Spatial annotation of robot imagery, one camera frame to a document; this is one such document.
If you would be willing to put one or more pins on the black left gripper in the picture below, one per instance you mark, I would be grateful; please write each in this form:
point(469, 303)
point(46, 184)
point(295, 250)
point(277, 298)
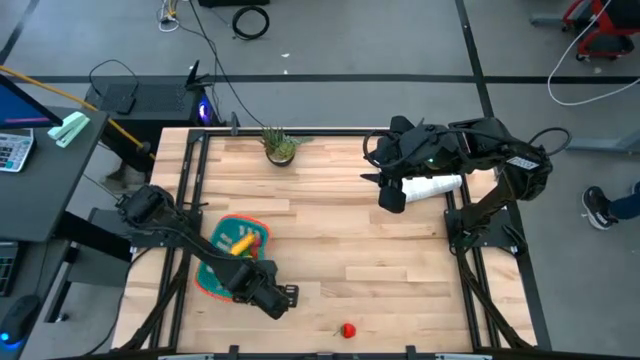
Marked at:
point(260, 290)

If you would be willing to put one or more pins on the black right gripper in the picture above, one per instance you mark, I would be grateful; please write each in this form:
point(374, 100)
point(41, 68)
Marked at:
point(415, 150)

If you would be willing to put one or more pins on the white checked cloth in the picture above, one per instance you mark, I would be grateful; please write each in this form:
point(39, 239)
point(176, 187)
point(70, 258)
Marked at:
point(432, 187)

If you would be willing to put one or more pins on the yellow toy banana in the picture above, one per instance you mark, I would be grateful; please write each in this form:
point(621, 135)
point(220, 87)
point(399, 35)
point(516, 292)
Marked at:
point(243, 244)

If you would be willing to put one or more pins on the teal basket with orange rim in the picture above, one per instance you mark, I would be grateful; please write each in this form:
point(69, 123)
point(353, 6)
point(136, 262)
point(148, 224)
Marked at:
point(225, 232)

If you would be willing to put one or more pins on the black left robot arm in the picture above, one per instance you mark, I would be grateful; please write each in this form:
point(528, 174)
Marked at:
point(185, 235)

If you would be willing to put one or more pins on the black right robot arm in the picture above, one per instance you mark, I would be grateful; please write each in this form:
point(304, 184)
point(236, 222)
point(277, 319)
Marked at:
point(515, 170)

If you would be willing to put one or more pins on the red toy tomato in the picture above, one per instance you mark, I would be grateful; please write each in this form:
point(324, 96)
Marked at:
point(349, 330)

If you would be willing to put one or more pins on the small potted succulent plant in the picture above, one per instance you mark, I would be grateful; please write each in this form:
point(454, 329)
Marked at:
point(280, 147)

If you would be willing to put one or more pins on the person's shoe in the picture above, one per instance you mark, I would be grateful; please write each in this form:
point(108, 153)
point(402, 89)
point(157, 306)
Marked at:
point(596, 207)

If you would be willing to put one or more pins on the black antenna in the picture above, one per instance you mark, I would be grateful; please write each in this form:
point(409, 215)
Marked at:
point(194, 75)

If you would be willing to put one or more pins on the grey table foot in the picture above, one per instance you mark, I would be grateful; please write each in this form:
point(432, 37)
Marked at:
point(600, 145)

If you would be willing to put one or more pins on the black computer tower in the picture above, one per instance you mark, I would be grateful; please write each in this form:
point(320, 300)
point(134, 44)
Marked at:
point(160, 107)

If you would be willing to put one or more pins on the person's leg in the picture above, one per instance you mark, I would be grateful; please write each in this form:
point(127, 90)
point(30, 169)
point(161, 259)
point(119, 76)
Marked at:
point(625, 205)

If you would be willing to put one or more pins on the flat black box on tower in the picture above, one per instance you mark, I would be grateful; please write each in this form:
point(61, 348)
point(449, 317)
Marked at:
point(120, 99)

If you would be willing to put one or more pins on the dark grey desk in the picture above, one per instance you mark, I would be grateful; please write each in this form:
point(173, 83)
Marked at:
point(45, 190)

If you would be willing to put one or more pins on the black computer mouse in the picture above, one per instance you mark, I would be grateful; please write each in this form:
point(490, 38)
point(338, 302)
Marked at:
point(20, 317)

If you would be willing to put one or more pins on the mint green stapler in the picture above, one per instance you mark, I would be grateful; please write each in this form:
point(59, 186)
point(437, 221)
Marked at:
point(69, 129)

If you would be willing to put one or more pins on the dark keyboard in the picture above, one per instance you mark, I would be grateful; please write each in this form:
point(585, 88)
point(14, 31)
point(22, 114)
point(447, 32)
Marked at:
point(6, 270)

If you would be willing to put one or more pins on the grey desk calculator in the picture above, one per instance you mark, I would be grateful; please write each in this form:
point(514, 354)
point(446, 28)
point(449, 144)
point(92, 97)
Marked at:
point(14, 149)

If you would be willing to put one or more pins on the computer monitor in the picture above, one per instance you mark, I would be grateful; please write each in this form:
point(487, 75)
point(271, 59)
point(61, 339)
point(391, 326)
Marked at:
point(20, 107)

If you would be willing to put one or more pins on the black metal table frame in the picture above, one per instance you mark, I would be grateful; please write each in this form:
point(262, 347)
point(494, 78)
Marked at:
point(192, 150)

